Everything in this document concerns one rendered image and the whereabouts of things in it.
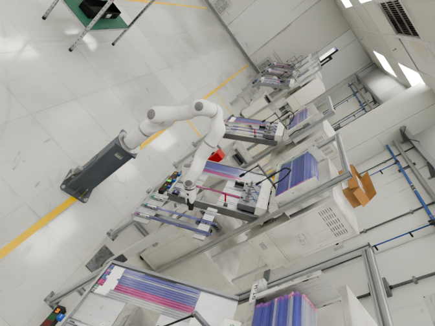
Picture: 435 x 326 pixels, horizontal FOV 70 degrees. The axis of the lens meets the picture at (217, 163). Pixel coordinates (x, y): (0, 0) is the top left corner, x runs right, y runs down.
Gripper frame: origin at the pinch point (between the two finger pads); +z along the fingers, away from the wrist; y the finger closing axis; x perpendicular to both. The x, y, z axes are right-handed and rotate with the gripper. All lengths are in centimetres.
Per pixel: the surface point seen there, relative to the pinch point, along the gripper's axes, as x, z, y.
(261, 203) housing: -46, 6, 24
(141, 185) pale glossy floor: 87, 38, 85
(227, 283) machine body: -21, 82, 16
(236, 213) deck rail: -28.8, 12.1, 15.9
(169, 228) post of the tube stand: 11.1, 10.1, -13.9
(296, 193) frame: -70, -11, 14
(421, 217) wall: -200, 77, 144
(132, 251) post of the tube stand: 43, 36, -14
